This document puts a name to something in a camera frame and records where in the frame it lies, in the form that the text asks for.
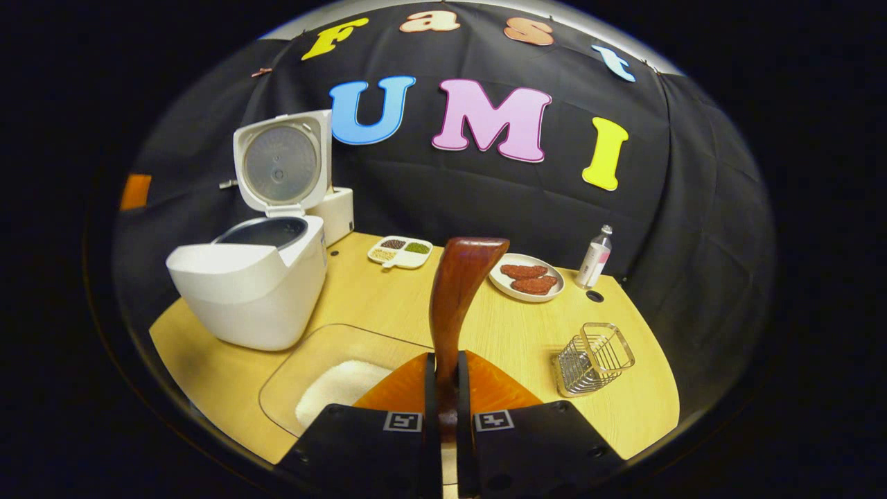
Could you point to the white divided bean dish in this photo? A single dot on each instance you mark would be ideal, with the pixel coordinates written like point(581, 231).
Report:
point(400, 253)

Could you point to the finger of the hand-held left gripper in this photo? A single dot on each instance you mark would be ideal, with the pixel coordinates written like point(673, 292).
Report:
point(135, 192)

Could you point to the clear tray of white rice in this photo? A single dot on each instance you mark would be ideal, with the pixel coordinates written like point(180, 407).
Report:
point(346, 388)

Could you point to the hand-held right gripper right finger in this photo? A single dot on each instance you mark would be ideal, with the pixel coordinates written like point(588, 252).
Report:
point(463, 416)

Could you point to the small clear pink-label bottle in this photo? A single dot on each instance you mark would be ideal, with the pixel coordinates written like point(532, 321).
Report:
point(594, 260)

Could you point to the white toaster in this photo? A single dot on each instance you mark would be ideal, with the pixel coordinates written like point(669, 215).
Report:
point(339, 215)

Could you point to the red meat piece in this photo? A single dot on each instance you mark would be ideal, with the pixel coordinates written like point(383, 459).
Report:
point(524, 271)
point(535, 285)

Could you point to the white rice cooker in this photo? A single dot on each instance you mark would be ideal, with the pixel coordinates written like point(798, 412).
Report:
point(249, 291)

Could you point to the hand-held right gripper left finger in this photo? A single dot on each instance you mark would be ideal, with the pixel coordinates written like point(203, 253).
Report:
point(431, 416)

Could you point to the white oval plate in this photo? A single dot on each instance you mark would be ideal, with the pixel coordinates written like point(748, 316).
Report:
point(502, 285)

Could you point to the brown wooden spoon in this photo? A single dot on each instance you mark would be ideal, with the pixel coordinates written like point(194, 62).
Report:
point(457, 291)

